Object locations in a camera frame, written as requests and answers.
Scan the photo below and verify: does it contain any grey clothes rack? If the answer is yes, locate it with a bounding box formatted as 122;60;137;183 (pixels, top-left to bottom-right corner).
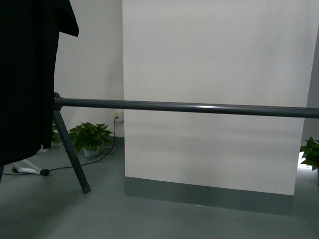
0;92;319;194

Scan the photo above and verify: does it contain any green potted plant left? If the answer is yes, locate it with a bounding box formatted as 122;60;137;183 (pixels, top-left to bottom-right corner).
51;121;115;157

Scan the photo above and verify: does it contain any green potted plant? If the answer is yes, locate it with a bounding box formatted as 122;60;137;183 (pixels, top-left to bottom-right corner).
300;136;319;184
51;121;115;157

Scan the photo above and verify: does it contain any white stand base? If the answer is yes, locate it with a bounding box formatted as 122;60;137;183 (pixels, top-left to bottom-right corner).
11;159;49;176

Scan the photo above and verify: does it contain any green potted plant right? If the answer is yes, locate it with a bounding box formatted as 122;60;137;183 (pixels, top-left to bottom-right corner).
300;136;319;184

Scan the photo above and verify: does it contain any black hanging garment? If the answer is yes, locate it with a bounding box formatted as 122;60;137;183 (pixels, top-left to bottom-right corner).
0;0;79;165

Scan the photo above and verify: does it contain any black power cable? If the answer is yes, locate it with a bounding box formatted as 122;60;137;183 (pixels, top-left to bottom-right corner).
2;116;119;175

